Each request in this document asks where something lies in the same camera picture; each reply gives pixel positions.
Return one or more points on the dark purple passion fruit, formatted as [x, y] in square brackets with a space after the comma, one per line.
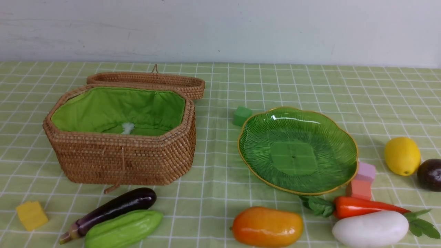
[429, 175]

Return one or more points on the purple toy eggplant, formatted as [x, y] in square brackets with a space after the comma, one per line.
[141, 198]

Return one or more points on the pink foam cube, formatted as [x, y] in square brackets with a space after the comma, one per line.
[366, 172]

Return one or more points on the green foam cube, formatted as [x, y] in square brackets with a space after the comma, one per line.
[241, 114]

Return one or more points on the white toy radish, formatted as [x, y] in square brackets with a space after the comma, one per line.
[383, 228]

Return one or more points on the orange toy carrot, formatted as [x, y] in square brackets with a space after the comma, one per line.
[345, 207]

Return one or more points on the yellow foam cube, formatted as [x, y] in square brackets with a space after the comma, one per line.
[32, 215]

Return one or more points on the green glass leaf plate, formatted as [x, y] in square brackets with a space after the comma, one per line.
[300, 152]

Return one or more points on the woven wicker basket lid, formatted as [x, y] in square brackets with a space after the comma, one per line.
[192, 87]

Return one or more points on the yellow toy lemon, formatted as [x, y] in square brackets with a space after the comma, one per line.
[402, 156]

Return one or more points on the salmon foam cube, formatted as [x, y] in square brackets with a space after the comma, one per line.
[360, 189]

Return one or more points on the orange toy mango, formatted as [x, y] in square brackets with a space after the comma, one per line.
[267, 227]

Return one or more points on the woven wicker basket green lining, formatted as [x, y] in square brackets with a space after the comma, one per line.
[121, 135]

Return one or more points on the green toy cucumber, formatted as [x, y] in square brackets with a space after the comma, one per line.
[124, 230]

